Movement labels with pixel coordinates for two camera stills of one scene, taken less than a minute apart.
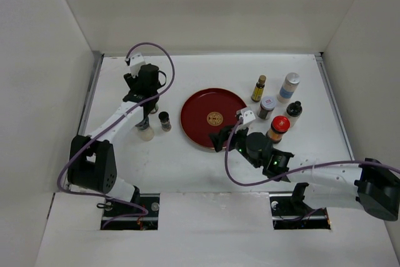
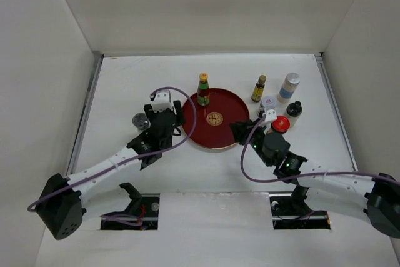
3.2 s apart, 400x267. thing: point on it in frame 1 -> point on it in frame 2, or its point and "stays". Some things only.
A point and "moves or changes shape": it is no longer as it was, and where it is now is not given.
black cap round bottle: (294, 110) stays
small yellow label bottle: (258, 89) stays
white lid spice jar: (267, 104) stays
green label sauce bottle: (147, 109) moves or changes shape
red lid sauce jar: (279, 125) stays
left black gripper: (133, 81) -> (179, 115)
